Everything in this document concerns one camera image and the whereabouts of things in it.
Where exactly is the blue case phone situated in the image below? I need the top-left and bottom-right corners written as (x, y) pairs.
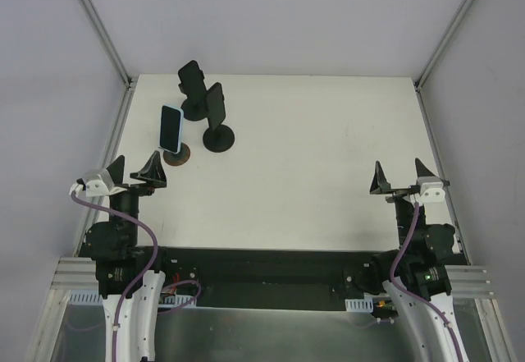
top-left (159, 105), bottom-right (184, 154)

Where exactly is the black round base stand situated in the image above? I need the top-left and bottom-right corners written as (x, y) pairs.
top-left (203, 121), bottom-right (235, 153)

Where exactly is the black phone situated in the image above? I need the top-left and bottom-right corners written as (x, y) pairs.
top-left (205, 82), bottom-right (226, 131)
top-left (177, 60), bottom-right (207, 105)

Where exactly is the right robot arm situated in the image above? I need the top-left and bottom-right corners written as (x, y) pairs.
top-left (343, 159), bottom-right (468, 361)

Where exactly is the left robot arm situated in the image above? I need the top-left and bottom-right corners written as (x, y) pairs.
top-left (70, 151), bottom-right (174, 361)

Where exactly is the brown base phone stand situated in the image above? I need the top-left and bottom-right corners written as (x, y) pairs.
top-left (162, 143), bottom-right (190, 167)

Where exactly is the rear black phone stand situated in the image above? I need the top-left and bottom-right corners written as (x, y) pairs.
top-left (179, 81), bottom-right (208, 121)

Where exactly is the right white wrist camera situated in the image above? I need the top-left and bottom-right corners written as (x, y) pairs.
top-left (409, 176), bottom-right (446, 206)

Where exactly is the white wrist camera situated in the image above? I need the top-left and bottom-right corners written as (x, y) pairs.
top-left (69, 168), bottom-right (122, 198)
top-left (409, 176), bottom-right (446, 206)

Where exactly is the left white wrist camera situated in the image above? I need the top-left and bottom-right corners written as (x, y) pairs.
top-left (69, 168), bottom-right (122, 198)

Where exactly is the right aluminium frame post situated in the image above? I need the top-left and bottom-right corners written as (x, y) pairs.
top-left (414, 0), bottom-right (476, 93)

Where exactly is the aluminium frame post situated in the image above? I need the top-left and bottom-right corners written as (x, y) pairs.
top-left (414, 0), bottom-right (476, 93)
top-left (78, 0), bottom-right (133, 89)

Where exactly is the right white cable duct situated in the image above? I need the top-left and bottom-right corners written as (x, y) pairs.
top-left (345, 297), bottom-right (374, 314)

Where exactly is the white cable duct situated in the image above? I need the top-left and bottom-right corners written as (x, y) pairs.
top-left (345, 297), bottom-right (374, 314)
top-left (69, 290), bottom-right (199, 309)

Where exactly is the left white cable duct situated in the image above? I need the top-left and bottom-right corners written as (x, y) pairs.
top-left (69, 290), bottom-right (199, 309)

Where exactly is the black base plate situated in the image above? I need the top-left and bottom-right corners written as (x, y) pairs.
top-left (153, 247), bottom-right (397, 312)

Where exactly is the left aluminium frame post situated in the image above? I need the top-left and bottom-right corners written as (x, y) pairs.
top-left (78, 0), bottom-right (133, 89)

